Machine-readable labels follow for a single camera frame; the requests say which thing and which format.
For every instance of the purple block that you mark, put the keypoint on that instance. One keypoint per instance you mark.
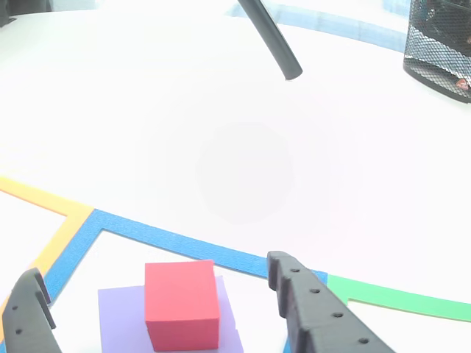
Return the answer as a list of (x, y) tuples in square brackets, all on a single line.
[(121, 320)]

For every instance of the small red cube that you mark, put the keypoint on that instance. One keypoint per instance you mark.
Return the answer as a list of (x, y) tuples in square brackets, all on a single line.
[(180, 301)]

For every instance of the black mesh pen holder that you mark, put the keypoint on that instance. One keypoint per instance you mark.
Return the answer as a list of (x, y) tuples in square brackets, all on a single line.
[(441, 51)]

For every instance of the green square frame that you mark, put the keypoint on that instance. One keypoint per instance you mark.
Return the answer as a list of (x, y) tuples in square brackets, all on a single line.
[(404, 298)]

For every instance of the orange square frame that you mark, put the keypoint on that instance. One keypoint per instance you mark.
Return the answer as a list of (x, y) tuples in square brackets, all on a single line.
[(55, 206)]

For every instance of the blue square frame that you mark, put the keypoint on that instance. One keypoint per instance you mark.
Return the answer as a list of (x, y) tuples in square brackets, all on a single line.
[(165, 239)]

